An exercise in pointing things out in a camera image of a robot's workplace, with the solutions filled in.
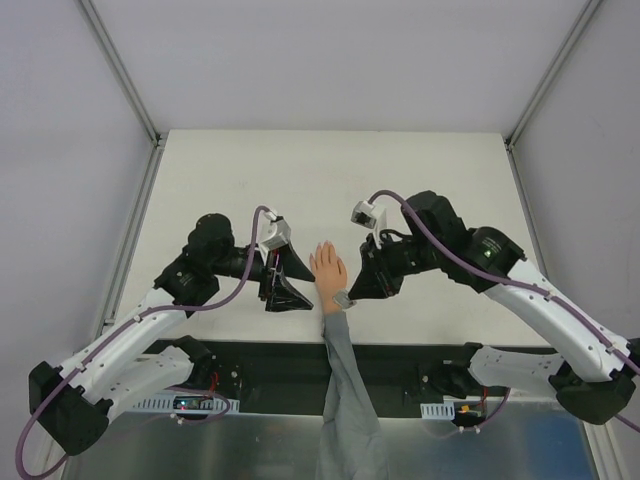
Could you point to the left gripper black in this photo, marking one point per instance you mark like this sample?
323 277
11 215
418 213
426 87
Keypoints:
269 278

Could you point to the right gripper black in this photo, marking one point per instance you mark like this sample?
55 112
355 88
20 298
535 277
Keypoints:
382 265

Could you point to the grey sleeve forearm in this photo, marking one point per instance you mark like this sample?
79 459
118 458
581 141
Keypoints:
351 444

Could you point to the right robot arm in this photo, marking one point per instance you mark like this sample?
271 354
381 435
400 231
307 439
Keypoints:
592 370

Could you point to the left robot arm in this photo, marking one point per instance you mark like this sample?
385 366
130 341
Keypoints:
76 401

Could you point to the mannequin hand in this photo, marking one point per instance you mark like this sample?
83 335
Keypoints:
330 276

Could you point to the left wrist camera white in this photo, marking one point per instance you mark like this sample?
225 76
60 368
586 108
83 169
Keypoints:
274 234

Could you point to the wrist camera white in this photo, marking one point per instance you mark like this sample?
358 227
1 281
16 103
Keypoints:
371 216
274 234

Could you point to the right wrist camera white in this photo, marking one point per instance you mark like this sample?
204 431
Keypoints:
371 216

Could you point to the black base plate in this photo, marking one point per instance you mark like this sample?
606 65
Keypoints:
292 378

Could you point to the right white cable duct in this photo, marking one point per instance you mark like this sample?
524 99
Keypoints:
444 411

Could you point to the white cable duct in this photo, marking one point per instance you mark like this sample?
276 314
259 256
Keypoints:
186 404
444 411

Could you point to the left white cable duct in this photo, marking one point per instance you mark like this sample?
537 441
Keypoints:
186 404

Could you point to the right aluminium frame post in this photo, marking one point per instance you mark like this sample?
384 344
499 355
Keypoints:
566 49

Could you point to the aluminium frame post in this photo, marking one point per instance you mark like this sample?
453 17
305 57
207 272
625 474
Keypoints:
105 43
566 49

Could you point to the left aluminium frame post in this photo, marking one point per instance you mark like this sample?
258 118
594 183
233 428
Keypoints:
105 43

